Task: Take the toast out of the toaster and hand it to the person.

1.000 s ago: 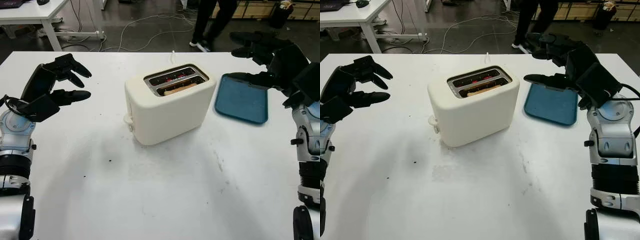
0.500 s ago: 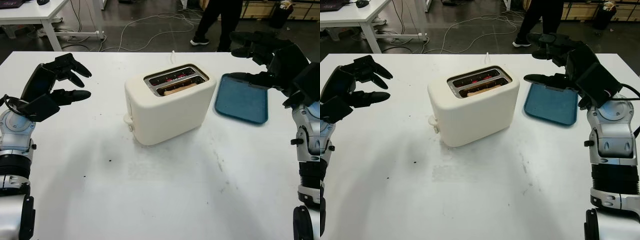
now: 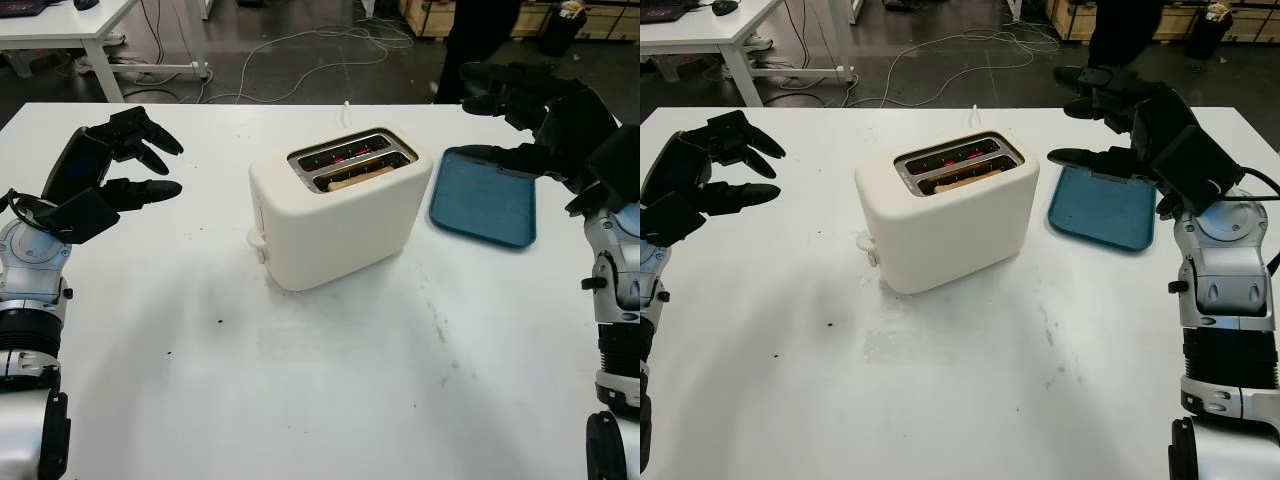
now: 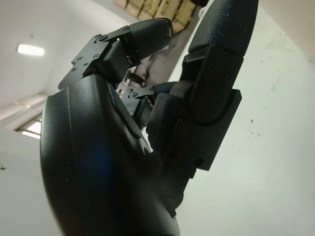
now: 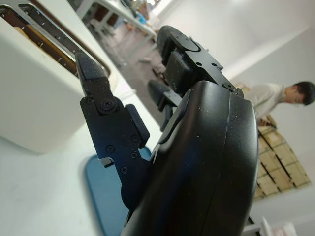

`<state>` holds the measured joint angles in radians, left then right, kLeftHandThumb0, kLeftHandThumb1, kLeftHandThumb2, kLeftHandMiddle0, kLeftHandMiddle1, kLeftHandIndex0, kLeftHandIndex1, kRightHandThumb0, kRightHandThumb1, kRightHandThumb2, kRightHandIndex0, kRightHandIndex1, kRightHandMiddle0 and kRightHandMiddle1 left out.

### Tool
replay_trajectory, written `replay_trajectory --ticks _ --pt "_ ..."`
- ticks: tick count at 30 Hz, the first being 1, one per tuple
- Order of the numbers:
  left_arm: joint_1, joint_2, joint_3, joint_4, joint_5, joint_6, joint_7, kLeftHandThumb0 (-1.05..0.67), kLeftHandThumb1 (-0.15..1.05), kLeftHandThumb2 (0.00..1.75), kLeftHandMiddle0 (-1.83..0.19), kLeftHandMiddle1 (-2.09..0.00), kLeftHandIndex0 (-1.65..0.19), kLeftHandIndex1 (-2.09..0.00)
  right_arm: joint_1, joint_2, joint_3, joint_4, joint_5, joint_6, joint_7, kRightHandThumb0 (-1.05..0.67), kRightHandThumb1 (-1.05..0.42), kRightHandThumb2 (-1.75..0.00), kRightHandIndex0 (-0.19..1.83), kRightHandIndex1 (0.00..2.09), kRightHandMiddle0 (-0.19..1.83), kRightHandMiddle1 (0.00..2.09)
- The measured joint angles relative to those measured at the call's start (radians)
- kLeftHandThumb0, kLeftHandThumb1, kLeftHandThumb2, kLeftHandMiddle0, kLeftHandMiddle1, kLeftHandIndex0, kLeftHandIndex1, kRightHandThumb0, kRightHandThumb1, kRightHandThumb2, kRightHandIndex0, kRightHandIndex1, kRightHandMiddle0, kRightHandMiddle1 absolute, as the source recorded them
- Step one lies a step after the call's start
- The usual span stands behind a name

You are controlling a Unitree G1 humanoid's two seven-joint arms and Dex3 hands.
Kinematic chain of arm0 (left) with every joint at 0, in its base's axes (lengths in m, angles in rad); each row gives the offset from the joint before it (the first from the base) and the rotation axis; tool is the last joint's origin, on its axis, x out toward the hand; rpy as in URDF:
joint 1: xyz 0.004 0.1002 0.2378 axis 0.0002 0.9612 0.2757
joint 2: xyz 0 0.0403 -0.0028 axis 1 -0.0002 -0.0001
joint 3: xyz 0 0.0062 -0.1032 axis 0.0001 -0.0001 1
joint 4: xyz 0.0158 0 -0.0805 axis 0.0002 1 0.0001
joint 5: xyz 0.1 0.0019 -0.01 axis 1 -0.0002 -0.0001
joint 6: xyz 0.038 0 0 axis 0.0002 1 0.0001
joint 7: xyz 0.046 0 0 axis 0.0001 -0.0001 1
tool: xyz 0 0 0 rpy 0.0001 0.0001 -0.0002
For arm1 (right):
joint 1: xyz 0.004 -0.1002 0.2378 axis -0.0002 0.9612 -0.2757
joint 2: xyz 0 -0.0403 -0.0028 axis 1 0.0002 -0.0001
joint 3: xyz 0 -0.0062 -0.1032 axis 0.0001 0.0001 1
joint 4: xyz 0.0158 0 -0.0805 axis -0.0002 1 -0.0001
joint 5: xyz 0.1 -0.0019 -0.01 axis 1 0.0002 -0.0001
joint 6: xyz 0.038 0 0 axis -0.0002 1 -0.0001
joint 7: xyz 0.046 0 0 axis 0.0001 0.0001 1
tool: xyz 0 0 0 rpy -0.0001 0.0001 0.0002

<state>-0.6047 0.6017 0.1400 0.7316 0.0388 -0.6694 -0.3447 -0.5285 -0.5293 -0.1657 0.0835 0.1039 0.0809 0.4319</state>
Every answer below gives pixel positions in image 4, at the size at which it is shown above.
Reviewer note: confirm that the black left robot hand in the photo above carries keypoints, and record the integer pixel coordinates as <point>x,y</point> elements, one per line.
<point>98,159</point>

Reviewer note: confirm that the bright window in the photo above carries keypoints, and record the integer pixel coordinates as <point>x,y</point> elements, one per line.
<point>32,129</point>

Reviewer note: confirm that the rectangular ceiling light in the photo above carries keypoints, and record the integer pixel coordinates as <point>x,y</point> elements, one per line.
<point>30,50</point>

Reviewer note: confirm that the wooden crate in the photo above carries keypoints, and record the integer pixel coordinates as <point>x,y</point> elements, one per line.
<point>157,8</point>

